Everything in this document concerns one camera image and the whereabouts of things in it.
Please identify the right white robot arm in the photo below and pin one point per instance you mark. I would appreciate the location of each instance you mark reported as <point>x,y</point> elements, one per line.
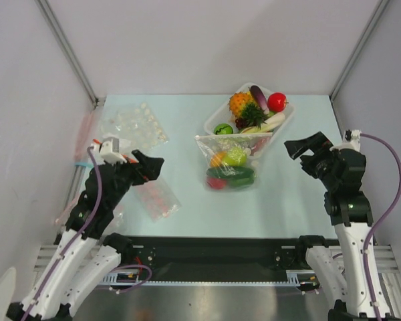
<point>356,292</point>

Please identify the red toy chili pepper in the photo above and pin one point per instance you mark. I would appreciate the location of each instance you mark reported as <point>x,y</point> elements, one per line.
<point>259,144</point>

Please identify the yellow toy lemon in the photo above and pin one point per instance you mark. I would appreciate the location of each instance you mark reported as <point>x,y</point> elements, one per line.
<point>216,159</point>

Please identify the white slotted cable duct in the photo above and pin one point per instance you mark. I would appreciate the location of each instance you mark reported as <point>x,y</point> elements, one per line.
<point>292,279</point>

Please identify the red toy tomato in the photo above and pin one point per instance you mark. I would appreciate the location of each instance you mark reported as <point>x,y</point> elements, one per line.
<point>215,183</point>

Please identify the purple toy eggplant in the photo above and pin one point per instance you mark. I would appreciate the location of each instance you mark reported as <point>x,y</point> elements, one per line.
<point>259,97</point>

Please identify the white toy radish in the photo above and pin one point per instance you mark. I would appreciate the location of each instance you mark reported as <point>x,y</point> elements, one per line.
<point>273,122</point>

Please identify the left aluminium frame post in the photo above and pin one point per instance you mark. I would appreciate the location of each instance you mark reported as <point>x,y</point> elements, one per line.
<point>64,44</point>

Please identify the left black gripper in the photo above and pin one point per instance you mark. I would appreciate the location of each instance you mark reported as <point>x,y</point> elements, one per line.
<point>148,169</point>

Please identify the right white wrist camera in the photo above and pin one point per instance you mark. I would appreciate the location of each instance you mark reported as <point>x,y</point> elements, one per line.
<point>350,140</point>

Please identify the clear white-dotted zip bag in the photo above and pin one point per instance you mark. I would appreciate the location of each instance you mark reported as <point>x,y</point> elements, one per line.
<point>211,144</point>

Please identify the red toy apple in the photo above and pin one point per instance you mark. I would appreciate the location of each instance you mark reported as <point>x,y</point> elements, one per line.
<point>277,102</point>

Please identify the dark green toy cucumber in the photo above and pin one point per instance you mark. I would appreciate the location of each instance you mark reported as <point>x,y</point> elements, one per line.
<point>230,173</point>

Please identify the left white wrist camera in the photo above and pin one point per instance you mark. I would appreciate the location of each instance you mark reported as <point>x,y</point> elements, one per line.
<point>108,148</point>

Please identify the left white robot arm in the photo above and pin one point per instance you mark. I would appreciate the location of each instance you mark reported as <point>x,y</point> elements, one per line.
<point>84,256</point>

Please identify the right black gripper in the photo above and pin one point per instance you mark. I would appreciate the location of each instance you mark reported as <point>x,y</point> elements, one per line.
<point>311,161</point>

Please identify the white perforated plastic basket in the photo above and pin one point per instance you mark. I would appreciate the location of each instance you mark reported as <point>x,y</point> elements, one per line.
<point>224,115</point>

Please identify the clear bag red dots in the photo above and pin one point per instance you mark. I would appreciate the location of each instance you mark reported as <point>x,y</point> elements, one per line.
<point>157,199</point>

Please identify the green toy apple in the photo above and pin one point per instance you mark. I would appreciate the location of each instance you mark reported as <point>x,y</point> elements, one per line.
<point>235,157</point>

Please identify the aluminium frame post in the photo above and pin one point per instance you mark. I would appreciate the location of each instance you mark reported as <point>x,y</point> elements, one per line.
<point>64,44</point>
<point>360,45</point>

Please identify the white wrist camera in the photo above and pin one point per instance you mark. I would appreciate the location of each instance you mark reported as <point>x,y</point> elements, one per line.
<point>108,148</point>
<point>350,140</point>

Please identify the green toy bell pepper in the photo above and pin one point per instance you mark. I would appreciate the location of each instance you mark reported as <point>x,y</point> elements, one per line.
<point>241,183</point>

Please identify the clear bag pink dots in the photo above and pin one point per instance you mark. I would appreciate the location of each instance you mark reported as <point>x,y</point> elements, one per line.
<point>119,216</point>

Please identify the dark purple toy grapes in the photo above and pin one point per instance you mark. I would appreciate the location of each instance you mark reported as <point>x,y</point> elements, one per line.
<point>241,123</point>

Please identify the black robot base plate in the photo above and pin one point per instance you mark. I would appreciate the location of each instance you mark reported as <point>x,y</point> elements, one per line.
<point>220,260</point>

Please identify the orange toy pineapple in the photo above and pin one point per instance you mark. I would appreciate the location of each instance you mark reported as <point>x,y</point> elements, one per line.
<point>242,105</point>

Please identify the right aluminium frame post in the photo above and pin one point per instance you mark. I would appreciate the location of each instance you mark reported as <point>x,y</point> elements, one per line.
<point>360,45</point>

